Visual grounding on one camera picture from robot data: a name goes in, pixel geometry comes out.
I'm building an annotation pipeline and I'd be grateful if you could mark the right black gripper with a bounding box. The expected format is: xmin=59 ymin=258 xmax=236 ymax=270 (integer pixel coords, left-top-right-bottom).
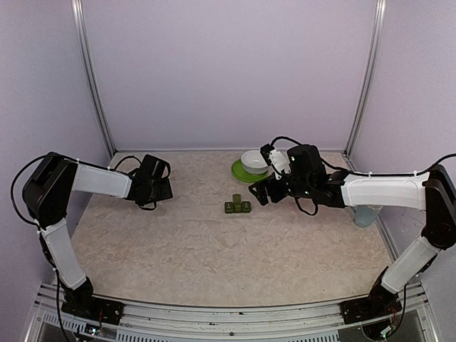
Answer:
xmin=249 ymin=172 xmax=314 ymax=204

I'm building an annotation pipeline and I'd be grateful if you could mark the light blue mug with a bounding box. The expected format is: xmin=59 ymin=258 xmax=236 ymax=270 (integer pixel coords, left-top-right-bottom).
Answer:
xmin=354 ymin=205 xmax=382 ymax=228

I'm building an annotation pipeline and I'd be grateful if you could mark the white ceramic bowl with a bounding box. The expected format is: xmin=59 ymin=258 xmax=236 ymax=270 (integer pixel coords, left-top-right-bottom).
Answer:
xmin=240 ymin=150 xmax=269 ymax=175

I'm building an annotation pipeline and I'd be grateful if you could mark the front aluminium rail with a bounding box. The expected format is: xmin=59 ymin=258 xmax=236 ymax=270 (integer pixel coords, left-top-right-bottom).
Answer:
xmin=24 ymin=281 xmax=439 ymax=342

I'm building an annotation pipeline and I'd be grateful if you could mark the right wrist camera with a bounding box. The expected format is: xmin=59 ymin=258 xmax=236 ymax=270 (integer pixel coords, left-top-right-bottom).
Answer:
xmin=259 ymin=144 xmax=291 ymax=179

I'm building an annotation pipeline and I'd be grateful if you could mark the right aluminium frame post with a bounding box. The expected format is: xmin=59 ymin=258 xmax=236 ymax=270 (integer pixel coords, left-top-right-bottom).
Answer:
xmin=344 ymin=0 xmax=388 ymax=160

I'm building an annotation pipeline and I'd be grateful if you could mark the green plate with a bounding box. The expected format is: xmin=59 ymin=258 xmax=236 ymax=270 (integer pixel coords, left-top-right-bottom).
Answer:
xmin=231 ymin=159 xmax=268 ymax=183

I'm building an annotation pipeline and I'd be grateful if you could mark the left aluminium frame post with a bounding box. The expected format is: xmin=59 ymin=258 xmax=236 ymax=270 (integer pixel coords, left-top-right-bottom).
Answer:
xmin=71 ymin=0 xmax=117 ymax=157

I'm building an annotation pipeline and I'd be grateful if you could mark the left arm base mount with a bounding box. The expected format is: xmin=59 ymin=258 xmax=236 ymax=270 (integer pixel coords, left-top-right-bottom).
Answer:
xmin=61 ymin=278 xmax=124 ymax=326

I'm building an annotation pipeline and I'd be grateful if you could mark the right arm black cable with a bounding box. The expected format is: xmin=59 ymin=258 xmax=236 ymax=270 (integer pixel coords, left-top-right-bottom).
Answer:
xmin=320 ymin=152 xmax=456 ymax=179

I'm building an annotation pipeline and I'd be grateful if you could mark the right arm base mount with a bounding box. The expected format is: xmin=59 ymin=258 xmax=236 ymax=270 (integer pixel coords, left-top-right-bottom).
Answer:
xmin=339 ymin=284 xmax=403 ymax=324

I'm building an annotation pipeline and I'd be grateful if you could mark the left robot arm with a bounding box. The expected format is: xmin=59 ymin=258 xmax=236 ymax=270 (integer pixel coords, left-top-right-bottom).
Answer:
xmin=22 ymin=152 xmax=172 ymax=317

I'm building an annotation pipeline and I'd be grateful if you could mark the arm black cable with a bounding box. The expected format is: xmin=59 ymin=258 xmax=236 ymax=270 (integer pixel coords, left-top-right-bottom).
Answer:
xmin=320 ymin=152 xmax=456 ymax=179
xmin=10 ymin=152 xmax=51 ymax=225

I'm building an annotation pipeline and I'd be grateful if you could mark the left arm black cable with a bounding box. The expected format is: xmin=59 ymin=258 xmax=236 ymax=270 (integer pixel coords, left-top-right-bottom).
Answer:
xmin=10 ymin=152 xmax=51 ymax=225

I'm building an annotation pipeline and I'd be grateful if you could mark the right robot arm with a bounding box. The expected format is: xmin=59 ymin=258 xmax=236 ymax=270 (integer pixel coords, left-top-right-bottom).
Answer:
xmin=249 ymin=144 xmax=455 ymax=316

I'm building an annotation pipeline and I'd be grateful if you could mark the aluminium frame post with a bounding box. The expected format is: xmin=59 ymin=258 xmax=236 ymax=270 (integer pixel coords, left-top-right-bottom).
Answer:
xmin=71 ymin=0 xmax=117 ymax=157
xmin=344 ymin=0 xmax=388 ymax=160

